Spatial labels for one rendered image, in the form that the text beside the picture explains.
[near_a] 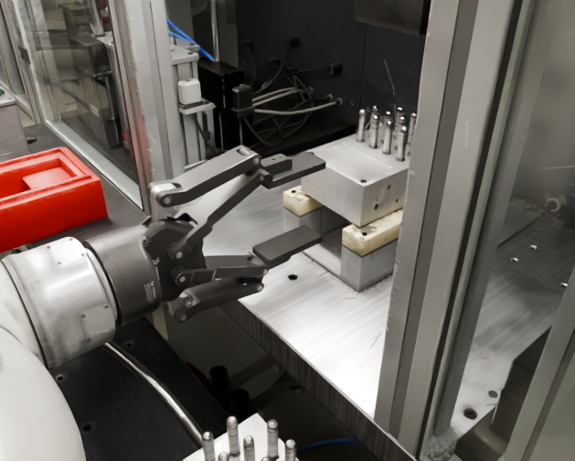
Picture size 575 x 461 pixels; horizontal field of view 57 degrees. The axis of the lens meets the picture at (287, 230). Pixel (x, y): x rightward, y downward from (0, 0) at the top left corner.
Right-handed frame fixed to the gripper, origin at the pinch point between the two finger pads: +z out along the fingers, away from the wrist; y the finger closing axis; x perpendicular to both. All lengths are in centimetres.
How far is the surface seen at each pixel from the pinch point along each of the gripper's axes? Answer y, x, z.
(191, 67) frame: 6.3, 27.9, 4.8
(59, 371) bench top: -32.9, 26.6, -21.9
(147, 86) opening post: 8.1, 19.2, -5.5
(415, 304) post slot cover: 4.5, -20.1, -6.3
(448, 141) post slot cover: 15.9, -20.2, -6.3
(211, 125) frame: -3.7, 30.4, 8.6
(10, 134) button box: -3.2, 43.6, -16.3
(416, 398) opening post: -3.2, -21.6, -6.3
